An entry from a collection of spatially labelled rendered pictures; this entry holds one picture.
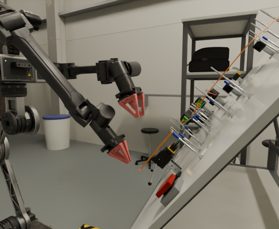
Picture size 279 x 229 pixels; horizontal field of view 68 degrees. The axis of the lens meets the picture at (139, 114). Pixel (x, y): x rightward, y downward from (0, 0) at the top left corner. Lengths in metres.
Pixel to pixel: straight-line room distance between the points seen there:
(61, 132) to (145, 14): 2.96
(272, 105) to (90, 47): 4.78
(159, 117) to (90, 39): 2.40
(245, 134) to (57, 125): 4.45
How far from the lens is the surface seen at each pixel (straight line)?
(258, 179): 1.49
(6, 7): 0.88
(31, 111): 1.45
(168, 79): 3.94
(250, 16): 1.71
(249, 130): 0.42
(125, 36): 4.50
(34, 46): 0.81
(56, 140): 4.81
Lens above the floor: 1.35
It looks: 8 degrees down
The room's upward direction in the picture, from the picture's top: straight up
